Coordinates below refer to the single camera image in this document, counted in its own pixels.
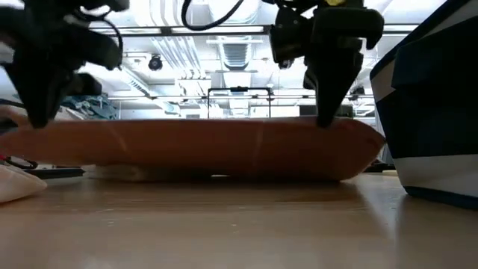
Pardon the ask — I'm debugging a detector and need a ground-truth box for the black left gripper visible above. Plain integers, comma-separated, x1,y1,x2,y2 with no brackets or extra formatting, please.
0,9,122,128

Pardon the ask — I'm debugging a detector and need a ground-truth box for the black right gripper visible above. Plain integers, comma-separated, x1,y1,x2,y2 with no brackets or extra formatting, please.
269,7,364,128

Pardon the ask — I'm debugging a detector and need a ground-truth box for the terracotta pink plaid towel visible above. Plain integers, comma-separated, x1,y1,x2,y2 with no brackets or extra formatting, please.
0,116,386,183

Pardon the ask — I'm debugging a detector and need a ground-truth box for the yellow plaid towel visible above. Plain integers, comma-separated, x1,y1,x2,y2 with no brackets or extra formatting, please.
0,162,49,205

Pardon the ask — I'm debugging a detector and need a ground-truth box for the black monitor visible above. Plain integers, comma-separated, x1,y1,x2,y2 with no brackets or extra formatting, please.
298,104,356,119

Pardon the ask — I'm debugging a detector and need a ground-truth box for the navy blue fabric bin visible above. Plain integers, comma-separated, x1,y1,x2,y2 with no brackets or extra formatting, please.
369,0,478,210

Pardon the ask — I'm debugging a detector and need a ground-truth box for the wooden workbench grey steel frame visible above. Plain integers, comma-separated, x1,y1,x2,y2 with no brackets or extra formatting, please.
0,105,90,126

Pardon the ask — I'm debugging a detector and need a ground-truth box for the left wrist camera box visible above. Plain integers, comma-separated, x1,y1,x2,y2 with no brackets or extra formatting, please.
68,72,103,96

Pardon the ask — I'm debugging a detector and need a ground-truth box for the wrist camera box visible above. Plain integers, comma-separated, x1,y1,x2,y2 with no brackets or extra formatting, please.
312,6,385,51
68,72,103,96

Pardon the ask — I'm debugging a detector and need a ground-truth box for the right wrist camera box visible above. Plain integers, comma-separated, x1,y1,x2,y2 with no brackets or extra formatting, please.
312,6,385,51

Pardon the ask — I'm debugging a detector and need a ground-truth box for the black aluminium table frame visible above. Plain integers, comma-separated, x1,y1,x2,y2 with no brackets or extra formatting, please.
22,159,397,180

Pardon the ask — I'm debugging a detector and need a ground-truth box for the black tubular stand frame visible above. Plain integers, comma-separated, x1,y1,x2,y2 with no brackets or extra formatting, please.
206,85,273,120

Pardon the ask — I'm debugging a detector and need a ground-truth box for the black dome camera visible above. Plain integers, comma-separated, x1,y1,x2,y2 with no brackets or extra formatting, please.
147,55,164,72

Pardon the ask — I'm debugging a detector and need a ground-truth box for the black right camera cable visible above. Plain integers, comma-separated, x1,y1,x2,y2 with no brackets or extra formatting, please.
181,0,246,31

